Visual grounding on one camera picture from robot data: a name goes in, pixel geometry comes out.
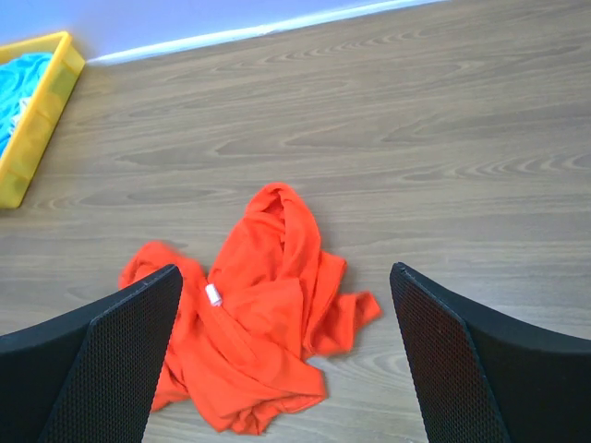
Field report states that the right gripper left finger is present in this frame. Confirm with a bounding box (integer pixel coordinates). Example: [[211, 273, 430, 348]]
[[1, 265, 183, 442]]

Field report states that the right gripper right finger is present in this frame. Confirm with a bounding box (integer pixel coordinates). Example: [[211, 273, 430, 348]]
[[390, 262, 590, 442]]

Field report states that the orange t shirt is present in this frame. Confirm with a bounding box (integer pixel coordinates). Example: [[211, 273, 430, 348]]
[[119, 183, 381, 435]]

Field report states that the yellow plastic bin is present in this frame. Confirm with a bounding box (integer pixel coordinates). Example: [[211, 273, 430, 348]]
[[1, 31, 85, 209]]

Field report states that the light blue t shirt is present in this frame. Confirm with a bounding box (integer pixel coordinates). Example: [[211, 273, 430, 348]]
[[1, 53, 53, 152]]

